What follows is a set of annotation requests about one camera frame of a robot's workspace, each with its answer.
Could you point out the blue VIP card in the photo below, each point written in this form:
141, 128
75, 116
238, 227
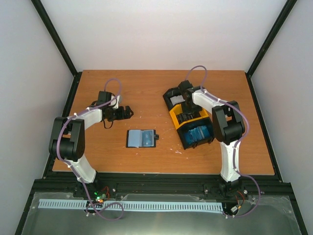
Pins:
147, 138

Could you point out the blue cards stack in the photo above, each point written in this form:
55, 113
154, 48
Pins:
197, 134

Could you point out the black leather card holder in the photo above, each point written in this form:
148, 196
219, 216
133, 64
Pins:
141, 138

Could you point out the light blue cable duct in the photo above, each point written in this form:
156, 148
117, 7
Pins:
133, 206

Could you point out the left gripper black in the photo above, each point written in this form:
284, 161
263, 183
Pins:
121, 116

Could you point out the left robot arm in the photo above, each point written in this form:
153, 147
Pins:
67, 141

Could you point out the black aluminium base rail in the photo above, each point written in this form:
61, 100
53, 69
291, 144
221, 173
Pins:
202, 186

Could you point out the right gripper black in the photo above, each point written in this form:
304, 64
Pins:
184, 110

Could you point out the yellow bin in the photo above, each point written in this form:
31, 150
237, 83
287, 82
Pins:
177, 109

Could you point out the right black frame post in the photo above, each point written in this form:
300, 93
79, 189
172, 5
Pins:
280, 20

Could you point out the left black frame post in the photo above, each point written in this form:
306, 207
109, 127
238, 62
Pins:
39, 7

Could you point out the black bin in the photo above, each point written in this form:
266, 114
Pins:
176, 95
206, 121

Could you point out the green led circuit board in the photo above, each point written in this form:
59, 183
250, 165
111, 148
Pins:
100, 197

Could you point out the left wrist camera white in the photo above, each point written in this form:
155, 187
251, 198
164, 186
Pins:
116, 100

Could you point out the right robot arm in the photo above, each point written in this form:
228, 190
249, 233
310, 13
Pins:
228, 129

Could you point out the black cards stack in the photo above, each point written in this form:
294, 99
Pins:
183, 117

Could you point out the white cards stack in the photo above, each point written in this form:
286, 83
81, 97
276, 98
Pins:
176, 99

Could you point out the black frame post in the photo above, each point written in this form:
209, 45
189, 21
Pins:
280, 20
39, 7

